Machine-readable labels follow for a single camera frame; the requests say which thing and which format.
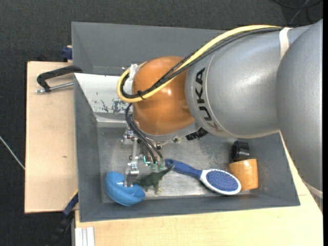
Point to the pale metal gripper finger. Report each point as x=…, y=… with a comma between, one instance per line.
x=133, y=169

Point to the dark green toy dinosaur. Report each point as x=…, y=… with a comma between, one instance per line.
x=151, y=180

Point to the blue plastic bowl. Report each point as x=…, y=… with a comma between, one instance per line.
x=120, y=195

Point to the pale wood board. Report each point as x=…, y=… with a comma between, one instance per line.
x=50, y=137

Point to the blue and white brush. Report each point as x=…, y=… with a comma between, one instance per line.
x=220, y=182

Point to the black round cap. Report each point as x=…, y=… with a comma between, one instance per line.
x=239, y=150

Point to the orange cup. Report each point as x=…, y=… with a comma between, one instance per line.
x=244, y=175

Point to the grey metal bin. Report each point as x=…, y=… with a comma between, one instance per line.
x=107, y=42

